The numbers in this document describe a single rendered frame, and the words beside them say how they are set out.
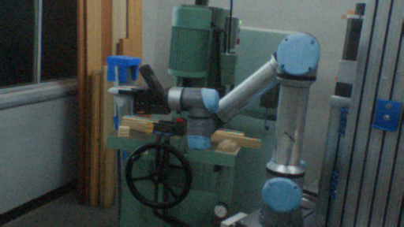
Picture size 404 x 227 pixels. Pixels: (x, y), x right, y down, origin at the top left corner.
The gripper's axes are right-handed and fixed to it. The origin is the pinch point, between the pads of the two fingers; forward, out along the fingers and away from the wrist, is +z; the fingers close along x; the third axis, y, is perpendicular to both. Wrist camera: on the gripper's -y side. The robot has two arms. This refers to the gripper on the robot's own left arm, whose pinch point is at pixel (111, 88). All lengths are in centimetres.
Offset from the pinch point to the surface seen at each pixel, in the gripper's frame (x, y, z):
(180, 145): 48, 32, -8
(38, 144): 146, 70, 124
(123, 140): 55, 35, 21
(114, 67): 137, 13, 62
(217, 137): 72, 35, -19
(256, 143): 73, 36, -37
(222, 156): 57, 39, -25
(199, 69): 69, 3, -11
